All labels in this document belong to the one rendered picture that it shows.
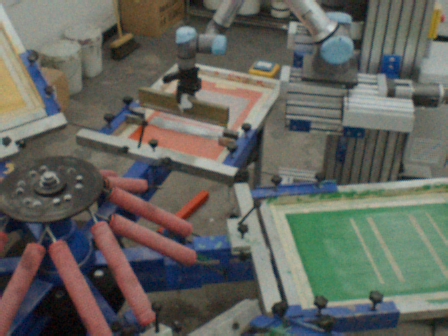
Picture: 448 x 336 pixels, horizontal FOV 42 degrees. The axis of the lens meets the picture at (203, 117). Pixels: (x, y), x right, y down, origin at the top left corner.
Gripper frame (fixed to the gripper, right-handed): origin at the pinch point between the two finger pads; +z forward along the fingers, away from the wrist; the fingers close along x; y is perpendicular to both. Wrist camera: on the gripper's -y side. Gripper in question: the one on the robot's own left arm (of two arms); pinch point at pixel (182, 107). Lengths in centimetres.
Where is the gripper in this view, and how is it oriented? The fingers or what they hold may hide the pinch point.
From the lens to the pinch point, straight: 245.0
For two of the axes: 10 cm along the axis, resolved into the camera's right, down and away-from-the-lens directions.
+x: 4.0, -4.9, 7.8
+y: 9.2, 2.0, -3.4
